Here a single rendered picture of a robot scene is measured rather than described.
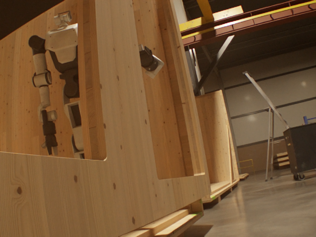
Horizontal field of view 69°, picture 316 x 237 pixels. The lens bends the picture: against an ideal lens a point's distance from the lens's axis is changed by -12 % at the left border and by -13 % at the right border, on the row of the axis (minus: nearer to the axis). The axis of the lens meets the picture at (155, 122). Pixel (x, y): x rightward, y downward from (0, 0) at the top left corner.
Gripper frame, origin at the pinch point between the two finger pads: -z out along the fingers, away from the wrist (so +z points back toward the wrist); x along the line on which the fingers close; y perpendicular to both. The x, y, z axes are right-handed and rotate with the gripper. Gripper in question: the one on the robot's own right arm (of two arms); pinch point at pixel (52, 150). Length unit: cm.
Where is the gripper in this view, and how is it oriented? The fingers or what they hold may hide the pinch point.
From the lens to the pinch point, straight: 176.4
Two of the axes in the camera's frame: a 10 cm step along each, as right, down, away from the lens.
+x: 0.1, -1.5, -9.9
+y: 9.8, -2.1, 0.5
